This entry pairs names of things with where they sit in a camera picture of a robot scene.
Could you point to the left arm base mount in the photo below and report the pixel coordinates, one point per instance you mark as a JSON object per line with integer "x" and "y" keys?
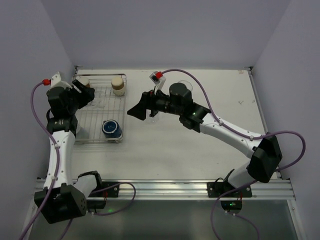
{"x": 97, "y": 200}

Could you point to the aluminium rail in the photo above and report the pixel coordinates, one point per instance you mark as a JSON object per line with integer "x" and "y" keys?
{"x": 265, "y": 125}
{"x": 184, "y": 190}

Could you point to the metal wire dish rack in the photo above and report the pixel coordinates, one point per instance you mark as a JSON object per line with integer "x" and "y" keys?
{"x": 105, "y": 106}

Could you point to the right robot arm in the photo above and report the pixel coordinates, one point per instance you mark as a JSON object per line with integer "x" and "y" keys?
{"x": 263, "y": 152}

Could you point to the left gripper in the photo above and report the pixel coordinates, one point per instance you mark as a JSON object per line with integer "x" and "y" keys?
{"x": 81, "y": 90}

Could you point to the aluminium front rail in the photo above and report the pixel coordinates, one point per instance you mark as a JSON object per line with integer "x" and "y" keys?
{"x": 184, "y": 190}

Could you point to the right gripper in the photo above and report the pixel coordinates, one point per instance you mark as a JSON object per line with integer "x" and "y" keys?
{"x": 152, "y": 105}

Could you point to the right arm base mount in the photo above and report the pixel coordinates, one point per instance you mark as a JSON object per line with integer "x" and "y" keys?
{"x": 234, "y": 202}

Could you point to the cream cup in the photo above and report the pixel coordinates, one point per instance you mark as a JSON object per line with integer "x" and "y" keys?
{"x": 85, "y": 81}
{"x": 118, "y": 86}

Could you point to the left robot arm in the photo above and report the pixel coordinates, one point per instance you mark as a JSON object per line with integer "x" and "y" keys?
{"x": 62, "y": 199}

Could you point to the clear plastic cup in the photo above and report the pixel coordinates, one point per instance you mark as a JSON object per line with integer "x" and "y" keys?
{"x": 188, "y": 85}
{"x": 153, "y": 116}

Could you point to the aluminium right side rail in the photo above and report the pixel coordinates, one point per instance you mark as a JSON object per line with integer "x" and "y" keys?
{"x": 265, "y": 125}

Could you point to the blue ceramic mug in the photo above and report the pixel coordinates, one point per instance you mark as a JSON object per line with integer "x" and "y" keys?
{"x": 111, "y": 129}

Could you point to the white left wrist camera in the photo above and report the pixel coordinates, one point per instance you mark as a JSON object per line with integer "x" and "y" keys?
{"x": 57, "y": 80}

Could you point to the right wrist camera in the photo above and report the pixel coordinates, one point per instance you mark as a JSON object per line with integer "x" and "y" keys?
{"x": 158, "y": 79}

